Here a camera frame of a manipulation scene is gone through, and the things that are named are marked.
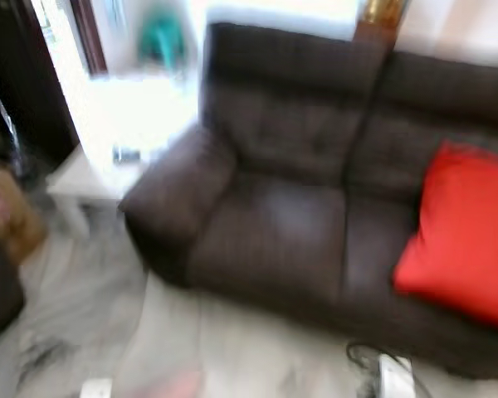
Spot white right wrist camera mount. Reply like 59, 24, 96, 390
378, 355, 416, 398

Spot white side table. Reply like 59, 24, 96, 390
47, 145, 150, 237

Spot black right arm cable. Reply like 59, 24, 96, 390
347, 344, 432, 398

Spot black handheld device with strap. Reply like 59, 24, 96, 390
112, 148, 142, 164

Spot brown fabric sofa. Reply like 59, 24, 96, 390
119, 22, 498, 381

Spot pink pillow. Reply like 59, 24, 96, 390
120, 369, 204, 398

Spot grey armchair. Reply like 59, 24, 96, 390
0, 232, 26, 345

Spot dark wooden door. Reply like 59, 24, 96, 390
0, 0, 80, 175

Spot green plastic chair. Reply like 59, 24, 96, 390
139, 8, 186, 71

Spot brass vase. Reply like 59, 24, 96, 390
364, 0, 408, 24

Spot brown wooden stand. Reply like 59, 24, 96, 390
354, 21, 399, 44

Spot red pillow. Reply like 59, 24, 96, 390
393, 141, 498, 332

